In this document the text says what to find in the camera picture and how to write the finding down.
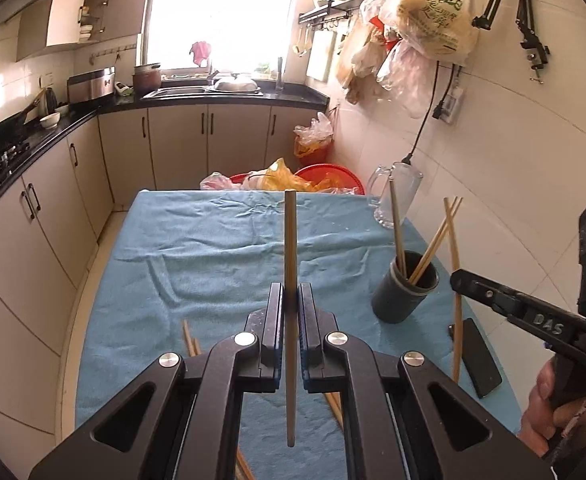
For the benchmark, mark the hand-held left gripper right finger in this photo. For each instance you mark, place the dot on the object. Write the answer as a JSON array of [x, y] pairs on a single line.
[[307, 340]]

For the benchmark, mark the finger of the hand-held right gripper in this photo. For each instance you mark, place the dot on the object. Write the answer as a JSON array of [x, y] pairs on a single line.
[[493, 297]]

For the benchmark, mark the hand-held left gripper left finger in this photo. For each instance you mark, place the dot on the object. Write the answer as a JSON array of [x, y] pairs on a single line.
[[274, 340]]

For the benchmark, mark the long wooden chopstick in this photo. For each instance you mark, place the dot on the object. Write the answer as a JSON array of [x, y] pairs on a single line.
[[433, 240], [188, 335], [290, 240], [196, 347], [334, 407], [439, 242], [397, 230], [454, 250]]

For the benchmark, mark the dark utensil holder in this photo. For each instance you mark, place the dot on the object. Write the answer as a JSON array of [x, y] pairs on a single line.
[[398, 305]]

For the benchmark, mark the person's right hand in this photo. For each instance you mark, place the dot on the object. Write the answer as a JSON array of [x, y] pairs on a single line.
[[538, 410]]

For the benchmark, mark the black smartphone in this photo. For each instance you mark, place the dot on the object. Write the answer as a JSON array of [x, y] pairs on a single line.
[[480, 360]]

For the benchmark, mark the blue towel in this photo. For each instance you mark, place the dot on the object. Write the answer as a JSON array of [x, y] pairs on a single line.
[[198, 270]]

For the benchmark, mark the clear glass mug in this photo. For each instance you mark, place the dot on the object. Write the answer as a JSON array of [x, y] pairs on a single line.
[[409, 185]]

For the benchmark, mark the yellow plastic bag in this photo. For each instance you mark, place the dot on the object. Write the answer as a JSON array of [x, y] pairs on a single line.
[[280, 175]]

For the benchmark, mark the small red basin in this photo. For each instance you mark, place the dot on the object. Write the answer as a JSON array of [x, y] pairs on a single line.
[[238, 178]]

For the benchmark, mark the pink white plastic bag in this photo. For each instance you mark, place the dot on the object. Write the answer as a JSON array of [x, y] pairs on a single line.
[[218, 181]]

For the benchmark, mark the large red basin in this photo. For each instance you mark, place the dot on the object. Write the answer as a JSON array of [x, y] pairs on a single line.
[[323, 170]]

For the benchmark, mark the red bin with plastic bags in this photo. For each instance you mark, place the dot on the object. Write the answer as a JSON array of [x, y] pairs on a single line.
[[318, 150]]

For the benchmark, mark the beige base cabinets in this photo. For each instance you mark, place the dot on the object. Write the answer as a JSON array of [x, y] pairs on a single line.
[[183, 150]]

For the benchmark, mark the clear plastic bag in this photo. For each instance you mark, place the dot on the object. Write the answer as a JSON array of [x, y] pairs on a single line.
[[408, 80]]

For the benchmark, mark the steel pot lid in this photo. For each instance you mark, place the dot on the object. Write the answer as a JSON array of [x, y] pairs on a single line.
[[235, 83]]

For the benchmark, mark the steel kitchen sink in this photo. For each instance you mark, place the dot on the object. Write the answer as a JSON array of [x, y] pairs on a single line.
[[173, 92]]

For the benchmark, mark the brownish plastic bag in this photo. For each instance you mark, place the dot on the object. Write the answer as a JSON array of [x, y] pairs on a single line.
[[363, 55]]

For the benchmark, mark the white cutting board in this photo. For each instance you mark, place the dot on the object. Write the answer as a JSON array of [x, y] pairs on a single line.
[[321, 55]]

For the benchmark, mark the brown cooking pot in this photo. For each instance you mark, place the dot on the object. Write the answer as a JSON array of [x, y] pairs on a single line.
[[147, 80]]

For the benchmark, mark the printed yellowish plastic bag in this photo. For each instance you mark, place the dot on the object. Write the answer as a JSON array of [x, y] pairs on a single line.
[[428, 15]]

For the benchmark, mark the green white dish cloth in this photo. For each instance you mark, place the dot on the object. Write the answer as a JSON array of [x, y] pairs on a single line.
[[124, 89]]

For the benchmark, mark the hanging white ladle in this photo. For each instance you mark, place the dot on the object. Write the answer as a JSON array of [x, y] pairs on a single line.
[[300, 47]]

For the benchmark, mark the black kitchen countertop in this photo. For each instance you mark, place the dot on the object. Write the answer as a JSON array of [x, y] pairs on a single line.
[[73, 125]]

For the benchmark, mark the red cloth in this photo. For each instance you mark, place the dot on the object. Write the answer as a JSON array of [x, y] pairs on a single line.
[[200, 52]]

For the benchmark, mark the white bowl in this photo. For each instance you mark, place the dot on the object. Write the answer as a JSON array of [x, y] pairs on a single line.
[[49, 121]]

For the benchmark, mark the stainless steel countertop appliance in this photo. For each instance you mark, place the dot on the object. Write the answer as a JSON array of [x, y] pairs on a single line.
[[90, 85]]

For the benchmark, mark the gas stove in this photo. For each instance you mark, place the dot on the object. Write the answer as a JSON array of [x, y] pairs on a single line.
[[0, 165]]

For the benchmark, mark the electric kettle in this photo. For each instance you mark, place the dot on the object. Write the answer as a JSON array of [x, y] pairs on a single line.
[[49, 101]]

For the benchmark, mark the kitchen window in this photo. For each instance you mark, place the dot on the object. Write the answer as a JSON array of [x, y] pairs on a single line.
[[223, 10]]

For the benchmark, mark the black wok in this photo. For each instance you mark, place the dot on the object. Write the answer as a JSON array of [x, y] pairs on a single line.
[[3, 132]]

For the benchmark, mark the white wall socket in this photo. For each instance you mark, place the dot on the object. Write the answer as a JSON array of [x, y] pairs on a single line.
[[452, 105]]

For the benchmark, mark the black wall rack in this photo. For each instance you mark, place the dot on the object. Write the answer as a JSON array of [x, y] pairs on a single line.
[[333, 7]]

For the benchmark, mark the beige wall cabinets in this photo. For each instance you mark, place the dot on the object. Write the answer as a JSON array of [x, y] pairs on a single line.
[[68, 15]]

